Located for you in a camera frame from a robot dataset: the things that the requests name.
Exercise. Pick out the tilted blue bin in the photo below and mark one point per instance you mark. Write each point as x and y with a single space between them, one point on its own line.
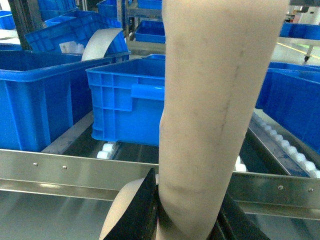
96 34

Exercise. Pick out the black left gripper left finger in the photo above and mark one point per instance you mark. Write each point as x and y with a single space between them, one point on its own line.
133 214

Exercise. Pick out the blue storage bin far right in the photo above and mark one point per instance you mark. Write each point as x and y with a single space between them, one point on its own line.
290 95

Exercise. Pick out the blue storage bin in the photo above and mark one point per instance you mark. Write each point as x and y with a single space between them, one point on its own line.
290 95
43 94
128 100

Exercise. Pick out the steel shelf rack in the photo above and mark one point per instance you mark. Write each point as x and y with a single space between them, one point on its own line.
63 172

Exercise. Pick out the blue storage bin left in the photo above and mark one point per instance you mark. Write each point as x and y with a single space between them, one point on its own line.
43 94

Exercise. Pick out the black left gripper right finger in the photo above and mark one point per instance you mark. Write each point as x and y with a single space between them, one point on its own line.
233 224

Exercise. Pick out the beige plastic dustpan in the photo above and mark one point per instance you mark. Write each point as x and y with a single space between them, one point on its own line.
216 57

